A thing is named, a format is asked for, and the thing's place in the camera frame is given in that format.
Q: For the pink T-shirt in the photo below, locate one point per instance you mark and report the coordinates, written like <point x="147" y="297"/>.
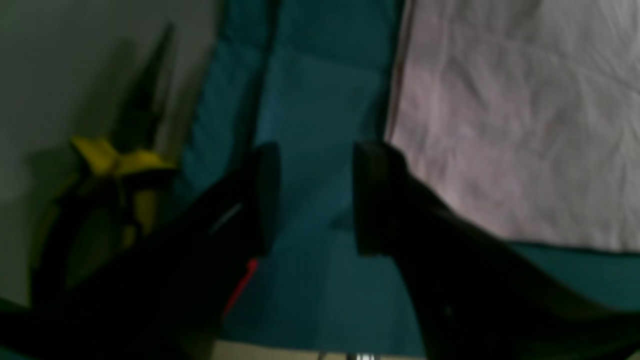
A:
<point x="523" y="115"/>

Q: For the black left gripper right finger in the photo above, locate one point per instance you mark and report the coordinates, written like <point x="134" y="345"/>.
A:
<point x="473" y="296"/>

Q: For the yellow handled pliers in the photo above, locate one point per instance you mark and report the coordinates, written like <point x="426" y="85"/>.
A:
<point x="121" y="172"/>

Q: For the teal table cloth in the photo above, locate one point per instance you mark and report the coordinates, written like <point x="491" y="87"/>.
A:
<point x="316" y="76"/>

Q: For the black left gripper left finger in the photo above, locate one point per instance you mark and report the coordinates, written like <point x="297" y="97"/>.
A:
<point x="146" y="302"/>

